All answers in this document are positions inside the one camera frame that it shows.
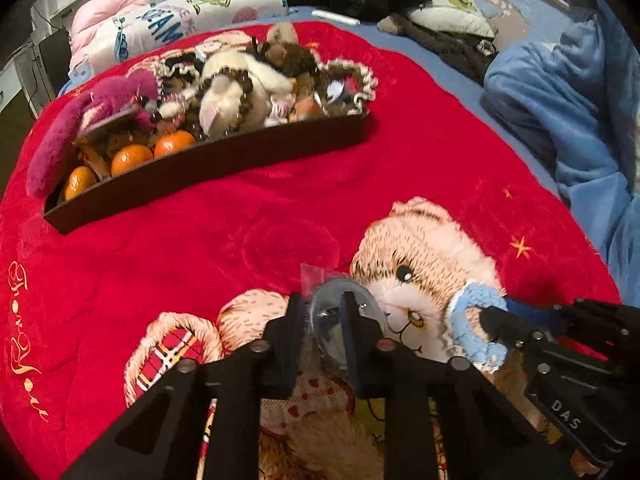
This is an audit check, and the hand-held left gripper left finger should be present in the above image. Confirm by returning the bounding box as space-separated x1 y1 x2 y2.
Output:
60 292 306 480

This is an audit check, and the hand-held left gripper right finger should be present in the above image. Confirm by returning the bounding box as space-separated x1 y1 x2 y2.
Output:
340 291 576 480

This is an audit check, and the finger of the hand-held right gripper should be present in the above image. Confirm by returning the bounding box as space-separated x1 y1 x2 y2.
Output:
477 305 556 376
502 297 640 351

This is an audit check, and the blue and white crochet scrunchie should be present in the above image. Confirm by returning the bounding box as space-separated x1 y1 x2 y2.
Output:
442 280 508 373

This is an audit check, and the clear round plastic case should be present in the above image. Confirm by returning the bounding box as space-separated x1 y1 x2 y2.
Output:
306 278 386 371

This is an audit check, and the black shallow tray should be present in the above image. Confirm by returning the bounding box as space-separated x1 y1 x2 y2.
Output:
42 35 372 236

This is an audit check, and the brown beaded hair clip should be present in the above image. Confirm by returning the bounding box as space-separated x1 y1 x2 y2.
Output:
207 67 263 133

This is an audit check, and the black scrunchie with white lace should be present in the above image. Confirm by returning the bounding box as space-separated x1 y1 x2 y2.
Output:
152 47 211 92

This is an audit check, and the red printed blanket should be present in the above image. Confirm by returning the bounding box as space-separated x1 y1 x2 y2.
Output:
0 19 623 480

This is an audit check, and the blue fleece blanket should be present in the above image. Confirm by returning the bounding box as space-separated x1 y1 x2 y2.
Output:
482 15 640 306

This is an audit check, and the orange tangerine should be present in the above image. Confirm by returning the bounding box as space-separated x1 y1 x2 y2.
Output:
111 144 154 177
154 129 197 158
62 165 98 201

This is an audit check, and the white plush rabbit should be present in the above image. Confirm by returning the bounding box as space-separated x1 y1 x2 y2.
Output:
197 22 301 138

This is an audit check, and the silver lace scrunchie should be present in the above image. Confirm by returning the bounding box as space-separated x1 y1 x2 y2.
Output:
317 59 378 116

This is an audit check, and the brown snack packet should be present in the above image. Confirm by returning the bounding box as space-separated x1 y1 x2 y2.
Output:
80 132 131 176

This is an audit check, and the small mirror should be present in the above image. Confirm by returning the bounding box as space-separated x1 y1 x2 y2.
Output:
77 107 143 137

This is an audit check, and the dark grey scarf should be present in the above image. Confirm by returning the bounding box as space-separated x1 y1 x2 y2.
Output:
377 10 501 86

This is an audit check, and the magenta plush bear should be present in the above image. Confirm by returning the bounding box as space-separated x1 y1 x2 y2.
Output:
26 69 161 198

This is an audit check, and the small cartoon print pillow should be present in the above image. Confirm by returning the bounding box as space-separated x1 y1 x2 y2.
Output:
407 0 498 38

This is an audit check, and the white tube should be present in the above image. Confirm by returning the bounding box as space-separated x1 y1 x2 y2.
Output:
311 9 361 27

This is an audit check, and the white cartoon print pillow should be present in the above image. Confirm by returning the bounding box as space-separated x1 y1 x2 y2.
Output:
92 0 291 66

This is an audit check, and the black computer tower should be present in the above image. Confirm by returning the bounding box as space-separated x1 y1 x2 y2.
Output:
37 27 73 106

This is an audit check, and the brown furry hair tie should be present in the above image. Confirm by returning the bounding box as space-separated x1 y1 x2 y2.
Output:
260 40 321 81

